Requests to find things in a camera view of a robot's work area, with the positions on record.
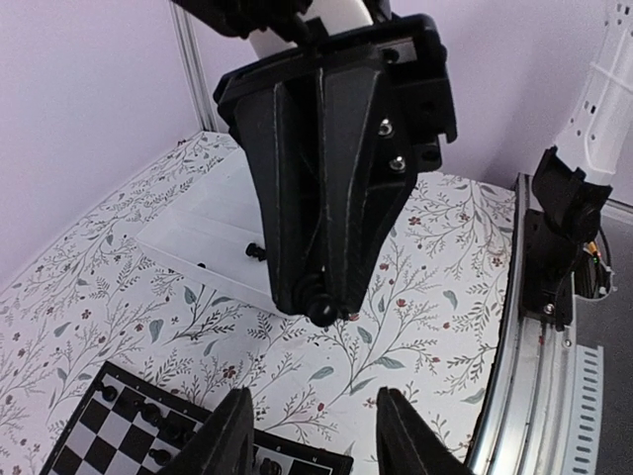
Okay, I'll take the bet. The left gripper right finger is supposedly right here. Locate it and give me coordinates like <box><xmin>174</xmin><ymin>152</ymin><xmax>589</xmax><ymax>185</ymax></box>
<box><xmin>376</xmin><ymin>387</ymin><xmax>473</xmax><ymax>475</ymax></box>

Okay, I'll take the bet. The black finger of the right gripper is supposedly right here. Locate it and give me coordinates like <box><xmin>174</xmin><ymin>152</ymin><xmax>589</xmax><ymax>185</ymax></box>
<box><xmin>231</xmin><ymin>81</ymin><xmax>325</xmax><ymax>315</ymax></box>

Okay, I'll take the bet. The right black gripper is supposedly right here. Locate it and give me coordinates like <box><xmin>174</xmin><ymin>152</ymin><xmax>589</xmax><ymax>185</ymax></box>
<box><xmin>178</xmin><ymin>1</ymin><xmax>457</xmax><ymax>317</ymax></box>

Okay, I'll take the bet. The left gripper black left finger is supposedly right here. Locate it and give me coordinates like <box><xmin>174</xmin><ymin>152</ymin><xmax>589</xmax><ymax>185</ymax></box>
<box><xmin>167</xmin><ymin>388</ymin><xmax>254</xmax><ymax>475</ymax></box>

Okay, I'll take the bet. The black and grey chessboard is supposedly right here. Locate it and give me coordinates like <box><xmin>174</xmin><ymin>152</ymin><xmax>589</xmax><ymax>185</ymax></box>
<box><xmin>41</xmin><ymin>362</ymin><xmax>353</xmax><ymax>475</ymax></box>

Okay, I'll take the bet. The black chess pieces pile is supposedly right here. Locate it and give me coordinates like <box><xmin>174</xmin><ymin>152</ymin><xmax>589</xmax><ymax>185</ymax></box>
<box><xmin>245</xmin><ymin>242</ymin><xmax>267</xmax><ymax>261</ymax></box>

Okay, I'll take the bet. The white plastic piece tray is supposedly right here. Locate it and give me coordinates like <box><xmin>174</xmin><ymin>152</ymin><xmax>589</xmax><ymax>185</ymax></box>
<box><xmin>136</xmin><ymin>148</ymin><xmax>277</xmax><ymax>313</ymax></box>

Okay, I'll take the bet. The floral patterned table mat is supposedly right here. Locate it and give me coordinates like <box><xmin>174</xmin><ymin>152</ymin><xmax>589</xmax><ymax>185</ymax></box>
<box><xmin>1</xmin><ymin>133</ymin><xmax>515</xmax><ymax>474</ymax></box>

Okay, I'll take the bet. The aluminium front rail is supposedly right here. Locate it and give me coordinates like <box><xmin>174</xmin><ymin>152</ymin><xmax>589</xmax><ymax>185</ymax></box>
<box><xmin>466</xmin><ymin>174</ymin><xmax>632</xmax><ymax>474</ymax></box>

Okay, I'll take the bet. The right aluminium frame post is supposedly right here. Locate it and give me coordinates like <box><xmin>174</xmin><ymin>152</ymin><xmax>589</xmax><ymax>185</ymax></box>
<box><xmin>169</xmin><ymin>1</ymin><xmax>218</xmax><ymax>132</ymax></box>

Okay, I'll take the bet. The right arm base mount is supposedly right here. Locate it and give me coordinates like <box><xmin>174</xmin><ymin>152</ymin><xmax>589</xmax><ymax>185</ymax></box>
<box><xmin>520</xmin><ymin>146</ymin><xmax>612</xmax><ymax>332</ymax></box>

